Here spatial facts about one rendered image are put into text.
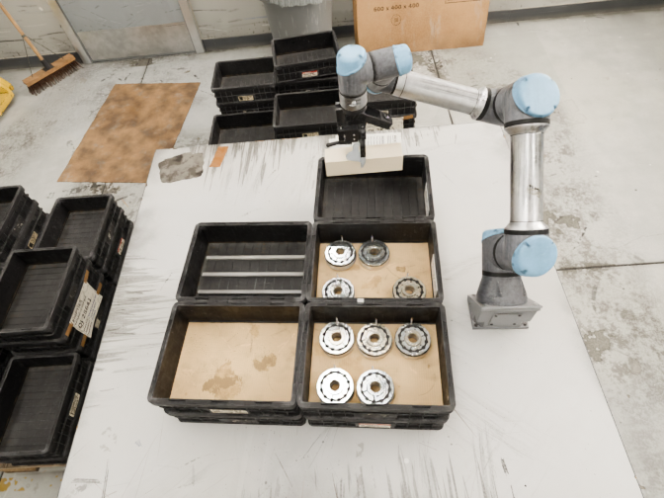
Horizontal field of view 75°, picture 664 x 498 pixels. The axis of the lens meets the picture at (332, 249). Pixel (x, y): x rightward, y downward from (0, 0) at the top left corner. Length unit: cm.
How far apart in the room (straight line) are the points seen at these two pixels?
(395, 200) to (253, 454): 96
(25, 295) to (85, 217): 53
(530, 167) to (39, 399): 209
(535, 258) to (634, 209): 180
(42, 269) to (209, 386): 123
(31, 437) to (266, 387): 122
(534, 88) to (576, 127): 214
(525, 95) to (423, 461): 102
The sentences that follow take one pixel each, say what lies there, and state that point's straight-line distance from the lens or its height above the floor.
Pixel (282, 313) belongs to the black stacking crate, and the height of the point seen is 88.
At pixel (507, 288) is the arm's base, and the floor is 87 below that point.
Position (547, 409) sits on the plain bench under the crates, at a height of 70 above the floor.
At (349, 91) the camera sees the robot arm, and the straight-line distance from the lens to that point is 120.
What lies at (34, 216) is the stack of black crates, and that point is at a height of 45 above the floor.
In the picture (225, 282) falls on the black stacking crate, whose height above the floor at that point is 83.
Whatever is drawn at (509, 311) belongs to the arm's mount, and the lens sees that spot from 143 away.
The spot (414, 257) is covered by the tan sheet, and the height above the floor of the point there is 83.
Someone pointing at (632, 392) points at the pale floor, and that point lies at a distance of 244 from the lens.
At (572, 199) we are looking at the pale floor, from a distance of 295.
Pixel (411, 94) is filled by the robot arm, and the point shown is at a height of 126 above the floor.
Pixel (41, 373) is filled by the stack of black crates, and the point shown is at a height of 27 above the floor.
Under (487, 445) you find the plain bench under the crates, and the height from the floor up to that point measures 70.
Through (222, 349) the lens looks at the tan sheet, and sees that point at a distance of 139.
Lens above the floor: 205
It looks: 55 degrees down
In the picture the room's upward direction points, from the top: 8 degrees counter-clockwise
